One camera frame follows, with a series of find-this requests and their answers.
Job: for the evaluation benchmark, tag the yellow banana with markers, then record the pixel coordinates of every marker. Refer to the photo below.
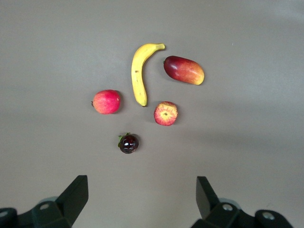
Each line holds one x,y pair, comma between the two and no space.
137,78

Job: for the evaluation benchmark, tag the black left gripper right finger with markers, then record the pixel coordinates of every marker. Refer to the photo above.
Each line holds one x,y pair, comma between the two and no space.
206,202

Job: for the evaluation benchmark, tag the red yellow mango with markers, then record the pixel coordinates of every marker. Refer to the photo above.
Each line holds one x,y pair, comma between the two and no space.
184,70

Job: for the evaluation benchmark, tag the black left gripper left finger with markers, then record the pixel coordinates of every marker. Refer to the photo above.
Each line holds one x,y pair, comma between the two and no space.
69,204

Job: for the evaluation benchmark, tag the pink red round fruit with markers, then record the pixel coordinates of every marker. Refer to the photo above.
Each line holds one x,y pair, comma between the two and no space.
107,102

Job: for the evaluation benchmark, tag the red yellow striped apple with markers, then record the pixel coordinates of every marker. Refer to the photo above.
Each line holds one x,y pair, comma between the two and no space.
165,114

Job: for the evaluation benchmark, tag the dark purple mangosteen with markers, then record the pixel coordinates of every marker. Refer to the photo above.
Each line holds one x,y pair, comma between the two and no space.
129,143

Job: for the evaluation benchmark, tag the brown table mat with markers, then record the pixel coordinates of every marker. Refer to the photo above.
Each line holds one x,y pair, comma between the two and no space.
47,47

